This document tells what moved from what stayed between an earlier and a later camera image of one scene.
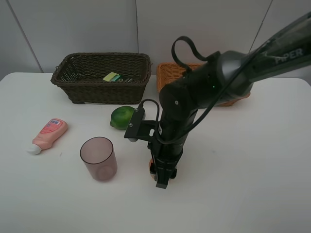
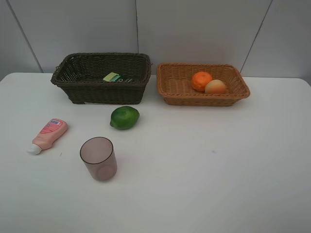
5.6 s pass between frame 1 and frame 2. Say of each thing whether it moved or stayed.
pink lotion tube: stayed
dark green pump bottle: stayed
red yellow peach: moved
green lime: stayed
